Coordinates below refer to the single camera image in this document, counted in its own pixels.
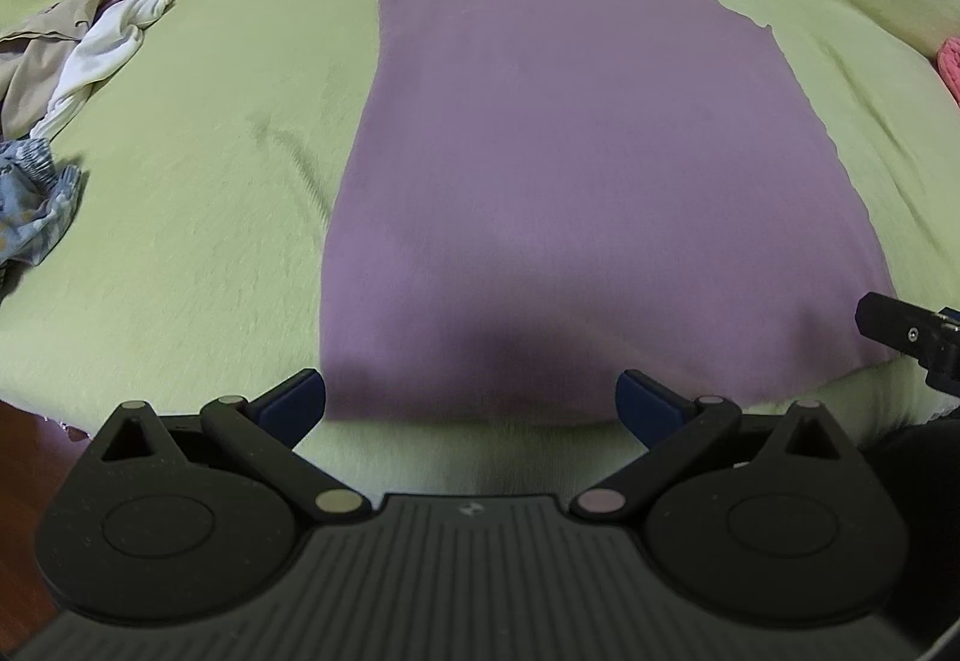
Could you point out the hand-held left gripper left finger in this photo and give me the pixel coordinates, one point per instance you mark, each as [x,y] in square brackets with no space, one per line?
[294,402]

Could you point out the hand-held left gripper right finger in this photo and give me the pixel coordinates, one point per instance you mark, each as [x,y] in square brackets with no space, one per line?
[646,402]

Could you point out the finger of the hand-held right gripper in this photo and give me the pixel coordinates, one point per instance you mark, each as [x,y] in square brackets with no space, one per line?
[896,323]

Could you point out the purple sleeveless top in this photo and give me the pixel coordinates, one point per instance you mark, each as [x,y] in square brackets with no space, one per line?
[570,166]

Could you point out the light green sofa cover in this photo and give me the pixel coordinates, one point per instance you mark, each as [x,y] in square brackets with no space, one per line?
[202,196]

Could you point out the pink knitted cloth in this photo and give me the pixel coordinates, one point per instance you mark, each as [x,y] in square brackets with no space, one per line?
[951,65]

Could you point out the blue patterned garment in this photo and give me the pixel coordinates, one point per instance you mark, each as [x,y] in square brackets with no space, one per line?
[30,203]

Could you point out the white garment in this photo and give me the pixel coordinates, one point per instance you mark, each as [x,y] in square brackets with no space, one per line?
[101,50]

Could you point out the beige garment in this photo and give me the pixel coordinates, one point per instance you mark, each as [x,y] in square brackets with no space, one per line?
[37,50]

